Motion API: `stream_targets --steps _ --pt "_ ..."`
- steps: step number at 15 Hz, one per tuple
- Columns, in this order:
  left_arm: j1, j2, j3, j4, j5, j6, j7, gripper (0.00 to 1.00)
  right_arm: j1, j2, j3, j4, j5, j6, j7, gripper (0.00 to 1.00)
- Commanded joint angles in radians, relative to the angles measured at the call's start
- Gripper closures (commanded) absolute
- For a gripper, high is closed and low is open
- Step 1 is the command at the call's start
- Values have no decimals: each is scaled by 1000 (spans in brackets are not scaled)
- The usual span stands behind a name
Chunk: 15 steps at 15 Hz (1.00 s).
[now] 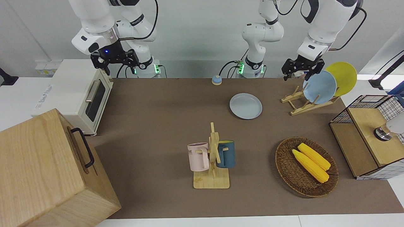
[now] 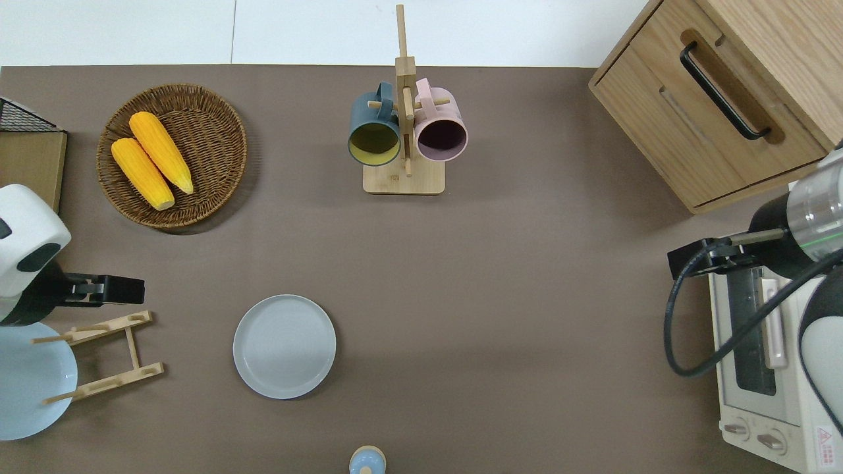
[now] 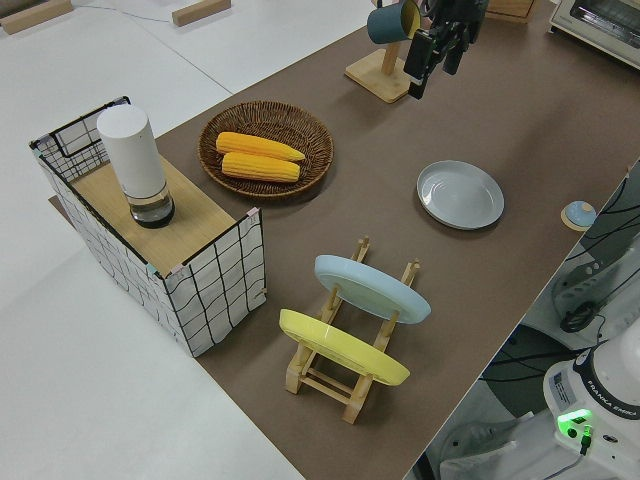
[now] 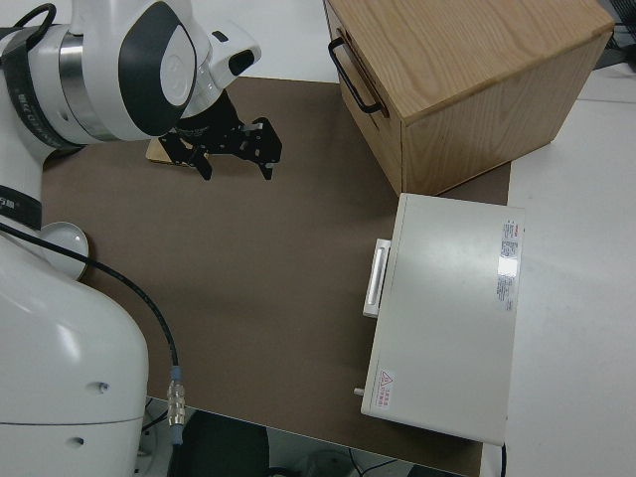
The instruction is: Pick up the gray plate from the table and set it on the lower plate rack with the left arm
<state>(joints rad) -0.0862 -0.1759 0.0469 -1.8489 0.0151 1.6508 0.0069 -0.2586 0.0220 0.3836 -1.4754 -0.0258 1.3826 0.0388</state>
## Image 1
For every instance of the wooden mug tree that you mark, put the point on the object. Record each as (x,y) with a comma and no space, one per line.
(211,181)

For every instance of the pink mug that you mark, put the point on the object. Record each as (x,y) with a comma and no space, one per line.
(197,157)

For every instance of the blue object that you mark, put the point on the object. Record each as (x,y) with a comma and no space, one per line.
(398,93)

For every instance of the blue call bell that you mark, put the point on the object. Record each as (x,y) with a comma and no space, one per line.
(216,80)

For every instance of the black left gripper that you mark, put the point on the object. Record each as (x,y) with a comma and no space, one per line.
(303,64)

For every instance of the brown wicker basket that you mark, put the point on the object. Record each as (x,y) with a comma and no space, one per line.
(290,170)

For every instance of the dark blue mug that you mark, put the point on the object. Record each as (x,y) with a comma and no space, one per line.
(228,156)

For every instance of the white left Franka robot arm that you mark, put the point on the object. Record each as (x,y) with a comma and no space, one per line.
(262,31)

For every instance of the black tripod leg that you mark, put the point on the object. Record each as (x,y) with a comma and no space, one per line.
(386,74)

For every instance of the white wall socket box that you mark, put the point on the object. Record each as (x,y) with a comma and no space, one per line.
(47,67)

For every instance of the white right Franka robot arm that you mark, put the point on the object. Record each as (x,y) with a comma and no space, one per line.
(94,19)

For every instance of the black stand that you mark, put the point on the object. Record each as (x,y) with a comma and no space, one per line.
(7,78)

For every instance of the wooden plate rack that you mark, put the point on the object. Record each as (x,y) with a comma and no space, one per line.
(303,108)

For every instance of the white toaster oven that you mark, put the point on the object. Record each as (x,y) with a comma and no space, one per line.
(69,91)

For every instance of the gray plate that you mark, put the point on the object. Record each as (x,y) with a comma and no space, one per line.
(246,106)

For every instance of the light blue plate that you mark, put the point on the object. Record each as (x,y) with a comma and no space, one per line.
(320,87)

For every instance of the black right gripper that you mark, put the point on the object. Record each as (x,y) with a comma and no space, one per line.
(115,55)

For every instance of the yellow corn cob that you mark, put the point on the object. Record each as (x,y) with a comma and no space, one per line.
(314,156)
(311,167)

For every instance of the yellow plate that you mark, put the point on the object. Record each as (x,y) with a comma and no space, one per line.
(345,75)

